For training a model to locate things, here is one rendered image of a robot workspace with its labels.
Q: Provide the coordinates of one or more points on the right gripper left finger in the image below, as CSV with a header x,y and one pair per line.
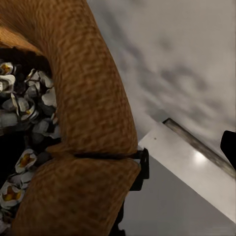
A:
x,y
12,146

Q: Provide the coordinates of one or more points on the popcorn bag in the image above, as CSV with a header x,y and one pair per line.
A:
x,y
80,189

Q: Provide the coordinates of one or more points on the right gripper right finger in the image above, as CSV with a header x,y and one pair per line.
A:
x,y
228,146

